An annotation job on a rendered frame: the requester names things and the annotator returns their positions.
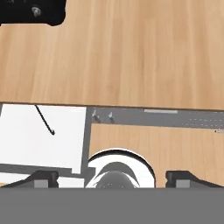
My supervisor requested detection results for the grey appliance control strip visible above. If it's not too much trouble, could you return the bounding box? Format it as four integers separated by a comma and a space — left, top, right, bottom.
87, 107, 224, 129

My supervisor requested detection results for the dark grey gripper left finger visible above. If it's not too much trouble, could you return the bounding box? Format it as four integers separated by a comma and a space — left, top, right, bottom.
0, 170, 60, 189

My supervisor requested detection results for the round white and black thing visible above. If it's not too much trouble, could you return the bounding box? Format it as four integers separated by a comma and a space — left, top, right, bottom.
84, 147, 157, 189

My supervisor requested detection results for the thin black drawer handle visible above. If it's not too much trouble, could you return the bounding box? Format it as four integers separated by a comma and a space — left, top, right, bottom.
34, 104, 56, 137

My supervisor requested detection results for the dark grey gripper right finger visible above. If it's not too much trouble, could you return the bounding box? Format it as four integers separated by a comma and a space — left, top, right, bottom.
164, 170, 224, 189

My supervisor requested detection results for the wooden appliance door panel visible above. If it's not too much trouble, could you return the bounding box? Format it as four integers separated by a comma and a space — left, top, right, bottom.
88, 122, 224, 189

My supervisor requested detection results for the white cupboard door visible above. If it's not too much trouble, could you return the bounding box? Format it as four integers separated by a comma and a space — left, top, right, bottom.
0, 171, 86, 189

